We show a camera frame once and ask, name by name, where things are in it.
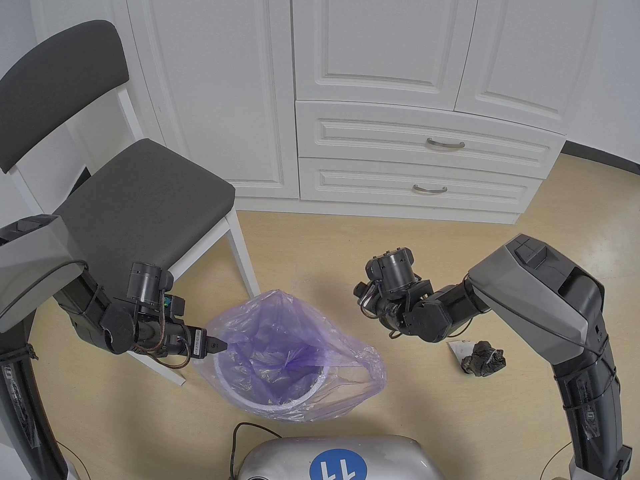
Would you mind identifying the purple plastic bag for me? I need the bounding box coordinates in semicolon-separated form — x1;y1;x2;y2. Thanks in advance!
192;289;389;424

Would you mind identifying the crumpled black plastic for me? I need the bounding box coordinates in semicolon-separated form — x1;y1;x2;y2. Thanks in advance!
460;340;507;378

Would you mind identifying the white chair with grey cushions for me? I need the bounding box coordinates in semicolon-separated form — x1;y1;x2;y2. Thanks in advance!
0;19;261;387

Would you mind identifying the white trash bin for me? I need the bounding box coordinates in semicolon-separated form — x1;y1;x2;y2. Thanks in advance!
212;338;332;417

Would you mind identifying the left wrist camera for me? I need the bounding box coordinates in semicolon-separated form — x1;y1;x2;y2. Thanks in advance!
160;293;187;322

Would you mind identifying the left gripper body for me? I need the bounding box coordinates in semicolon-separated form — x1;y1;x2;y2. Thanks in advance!
135;317;208;360

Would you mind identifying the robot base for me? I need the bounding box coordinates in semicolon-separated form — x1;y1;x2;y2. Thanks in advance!
240;435;452;480

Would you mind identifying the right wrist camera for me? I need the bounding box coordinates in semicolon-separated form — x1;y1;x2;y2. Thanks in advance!
353;280;382;319

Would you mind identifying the white wardrobe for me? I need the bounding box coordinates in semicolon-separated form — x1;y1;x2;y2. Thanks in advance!
29;0;610;227

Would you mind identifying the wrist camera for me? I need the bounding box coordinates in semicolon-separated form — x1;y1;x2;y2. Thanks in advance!
353;280;382;319
160;293;187;322

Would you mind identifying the black cable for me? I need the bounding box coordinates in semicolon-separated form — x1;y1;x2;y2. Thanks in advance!
55;439;81;475
541;442;574;480
228;421;284;480

